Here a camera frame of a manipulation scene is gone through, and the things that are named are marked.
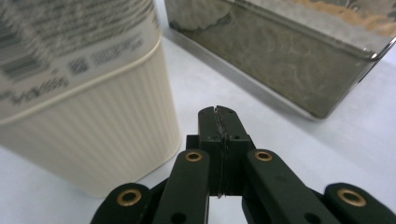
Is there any cream pump bottle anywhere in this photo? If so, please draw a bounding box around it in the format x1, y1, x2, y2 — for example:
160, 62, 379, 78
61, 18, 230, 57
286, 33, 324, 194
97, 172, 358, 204
0, 0, 182, 199

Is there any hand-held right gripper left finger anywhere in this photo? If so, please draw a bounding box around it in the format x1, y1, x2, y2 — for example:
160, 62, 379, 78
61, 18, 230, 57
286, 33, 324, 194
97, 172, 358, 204
186, 105, 225, 197

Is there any metal mesh basket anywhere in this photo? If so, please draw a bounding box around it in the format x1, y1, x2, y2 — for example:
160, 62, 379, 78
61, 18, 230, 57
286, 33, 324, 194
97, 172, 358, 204
163, 0, 396, 120

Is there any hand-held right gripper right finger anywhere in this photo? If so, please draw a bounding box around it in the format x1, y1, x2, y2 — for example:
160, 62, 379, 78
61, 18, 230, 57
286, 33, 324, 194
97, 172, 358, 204
216, 105, 257, 197

